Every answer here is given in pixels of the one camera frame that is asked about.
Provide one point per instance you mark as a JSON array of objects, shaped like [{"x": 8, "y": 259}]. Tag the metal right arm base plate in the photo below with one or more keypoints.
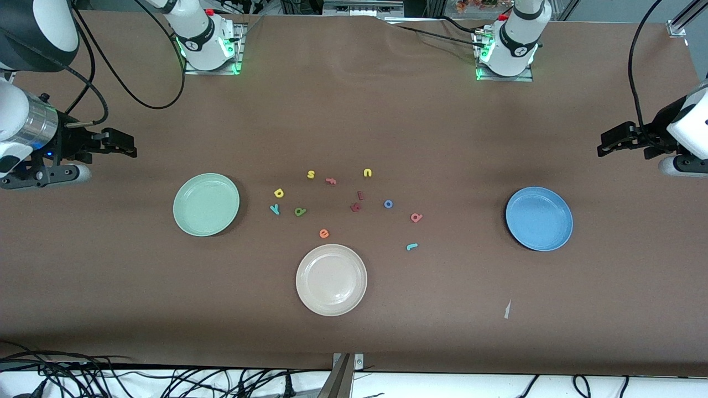
[{"x": 240, "y": 52}]

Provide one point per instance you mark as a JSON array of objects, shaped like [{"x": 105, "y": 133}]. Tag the light green plate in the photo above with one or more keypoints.
[{"x": 206, "y": 204}]

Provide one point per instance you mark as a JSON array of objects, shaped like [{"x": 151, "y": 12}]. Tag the blue plate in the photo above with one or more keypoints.
[{"x": 539, "y": 218}]

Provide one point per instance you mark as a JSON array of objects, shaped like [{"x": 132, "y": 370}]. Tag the brown table cover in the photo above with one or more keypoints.
[{"x": 387, "y": 110}]

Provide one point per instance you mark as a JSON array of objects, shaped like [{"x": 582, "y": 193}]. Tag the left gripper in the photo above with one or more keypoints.
[{"x": 656, "y": 134}]

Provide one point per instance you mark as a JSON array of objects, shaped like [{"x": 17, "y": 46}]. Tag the beige plate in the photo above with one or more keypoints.
[{"x": 331, "y": 279}]

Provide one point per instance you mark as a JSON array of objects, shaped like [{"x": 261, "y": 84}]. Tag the aluminium corner profile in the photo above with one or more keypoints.
[{"x": 683, "y": 19}]

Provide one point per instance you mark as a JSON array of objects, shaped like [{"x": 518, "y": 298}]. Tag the orange artificial flowers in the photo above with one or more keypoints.
[{"x": 475, "y": 4}]

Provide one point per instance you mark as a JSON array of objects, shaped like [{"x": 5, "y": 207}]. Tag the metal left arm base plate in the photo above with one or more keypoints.
[{"x": 498, "y": 78}]

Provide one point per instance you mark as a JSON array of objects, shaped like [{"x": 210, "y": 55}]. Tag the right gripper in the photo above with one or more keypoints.
[{"x": 70, "y": 142}]

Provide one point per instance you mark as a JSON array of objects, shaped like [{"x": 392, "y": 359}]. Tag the small white paper scrap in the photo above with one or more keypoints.
[{"x": 507, "y": 310}]

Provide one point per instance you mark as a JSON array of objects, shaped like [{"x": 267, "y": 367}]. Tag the green letter a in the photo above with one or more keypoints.
[{"x": 296, "y": 212}]

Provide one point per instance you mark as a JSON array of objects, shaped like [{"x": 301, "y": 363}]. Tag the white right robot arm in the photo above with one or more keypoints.
[{"x": 199, "y": 38}]

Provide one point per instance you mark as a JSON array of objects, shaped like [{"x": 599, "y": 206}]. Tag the grey metal table bracket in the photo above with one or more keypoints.
[{"x": 343, "y": 381}]

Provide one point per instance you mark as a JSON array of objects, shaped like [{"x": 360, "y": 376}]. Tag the aluminium frame beam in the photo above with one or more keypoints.
[{"x": 359, "y": 6}]

